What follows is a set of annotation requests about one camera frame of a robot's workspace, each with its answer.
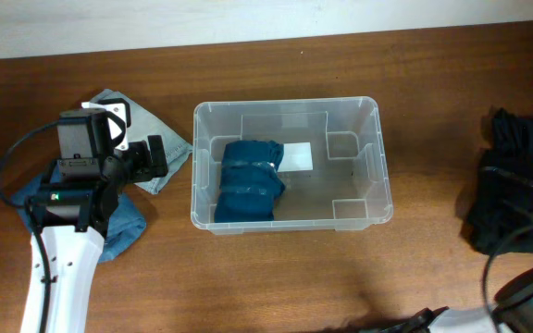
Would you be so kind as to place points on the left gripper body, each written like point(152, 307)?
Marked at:
point(138, 160)

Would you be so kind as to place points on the teal garment with tape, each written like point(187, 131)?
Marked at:
point(249, 183)

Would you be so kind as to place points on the black garment with tape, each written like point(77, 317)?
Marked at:
point(503, 202)

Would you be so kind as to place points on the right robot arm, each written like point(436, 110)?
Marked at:
point(513, 312)

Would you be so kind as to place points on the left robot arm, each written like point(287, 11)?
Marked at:
point(70, 212)

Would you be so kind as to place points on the light blue folded jeans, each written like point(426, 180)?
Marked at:
point(144, 124)

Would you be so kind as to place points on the dark blue folded jeans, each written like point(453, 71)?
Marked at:
point(126, 225)

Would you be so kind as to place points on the white label in bin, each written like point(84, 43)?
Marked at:
point(296, 157)

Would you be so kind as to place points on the clear plastic storage bin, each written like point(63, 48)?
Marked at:
point(348, 187)

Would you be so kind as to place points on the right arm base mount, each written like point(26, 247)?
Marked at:
point(417, 323)

